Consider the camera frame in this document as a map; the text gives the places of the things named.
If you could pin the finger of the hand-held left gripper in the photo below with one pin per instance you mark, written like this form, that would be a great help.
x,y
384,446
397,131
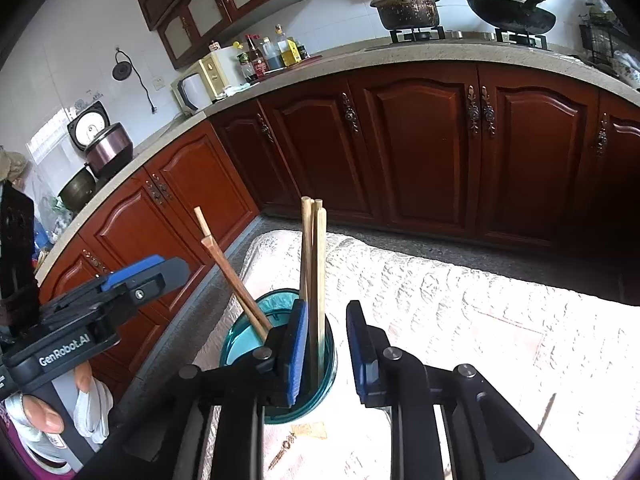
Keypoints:
x,y
131,272

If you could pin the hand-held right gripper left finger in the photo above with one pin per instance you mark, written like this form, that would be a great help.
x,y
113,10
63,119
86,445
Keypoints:
x,y
297,355

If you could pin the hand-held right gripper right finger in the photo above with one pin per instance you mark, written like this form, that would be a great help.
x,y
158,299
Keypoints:
x,y
357,355

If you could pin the light wooden chopstick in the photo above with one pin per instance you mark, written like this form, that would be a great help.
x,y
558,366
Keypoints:
x,y
201,220
320,285
306,240

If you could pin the dark brown chopstick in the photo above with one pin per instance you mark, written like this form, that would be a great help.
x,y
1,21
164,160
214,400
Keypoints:
x,y
235,285

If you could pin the person's left hand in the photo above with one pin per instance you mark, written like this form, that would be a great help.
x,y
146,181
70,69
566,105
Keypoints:
x,y
45,412

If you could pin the white cloth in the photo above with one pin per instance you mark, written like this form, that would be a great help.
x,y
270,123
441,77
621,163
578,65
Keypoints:
x,y
92,410

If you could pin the dark metal bowl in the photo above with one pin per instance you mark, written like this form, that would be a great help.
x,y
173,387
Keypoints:
x,y
77,190

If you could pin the pink quilted tablecloth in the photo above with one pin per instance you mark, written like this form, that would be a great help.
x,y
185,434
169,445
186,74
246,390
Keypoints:
x,y
450,310

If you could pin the dark carved wooden chair back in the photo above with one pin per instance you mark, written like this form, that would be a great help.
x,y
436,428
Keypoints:
x,y
17,260

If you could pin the purple rice cooker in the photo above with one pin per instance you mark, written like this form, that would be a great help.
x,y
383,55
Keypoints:
x,y
107,147

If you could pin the cream microwave oven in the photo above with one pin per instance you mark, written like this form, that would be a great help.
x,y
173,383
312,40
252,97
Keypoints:
x,y
205,82

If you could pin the brown wooden base cabinets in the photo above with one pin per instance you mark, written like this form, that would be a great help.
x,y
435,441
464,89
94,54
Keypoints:
x,y
425,150

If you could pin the row of condiment bottles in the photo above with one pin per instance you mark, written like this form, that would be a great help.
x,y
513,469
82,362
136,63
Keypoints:
x,y
272,55

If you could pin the stone kitchen countertop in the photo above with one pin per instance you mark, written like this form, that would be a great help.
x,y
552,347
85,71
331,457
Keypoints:
x,y
425,55

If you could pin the gas stove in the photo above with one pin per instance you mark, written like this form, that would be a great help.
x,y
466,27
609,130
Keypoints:
x,y
465,36

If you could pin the dark cooking pot with lid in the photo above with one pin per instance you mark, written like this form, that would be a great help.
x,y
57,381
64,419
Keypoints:
x,y
407,10

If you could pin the black wok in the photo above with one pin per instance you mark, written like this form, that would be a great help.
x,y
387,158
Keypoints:
x,y
510,12

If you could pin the patterned ceramic bowl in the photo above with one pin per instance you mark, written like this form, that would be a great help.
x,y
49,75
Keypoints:
x,y
627,67

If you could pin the black dish rack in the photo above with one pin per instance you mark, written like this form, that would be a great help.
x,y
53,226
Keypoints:
x,y
600,40

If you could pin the white wall socket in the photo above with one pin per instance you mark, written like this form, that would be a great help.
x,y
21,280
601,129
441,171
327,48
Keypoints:
x,y
159,83

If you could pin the round black wall hanger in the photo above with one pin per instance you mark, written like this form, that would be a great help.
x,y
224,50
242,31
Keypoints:
x,y
121,70

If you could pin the brown wall cabinet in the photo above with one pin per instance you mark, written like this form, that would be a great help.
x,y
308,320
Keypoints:
x,y
215,5

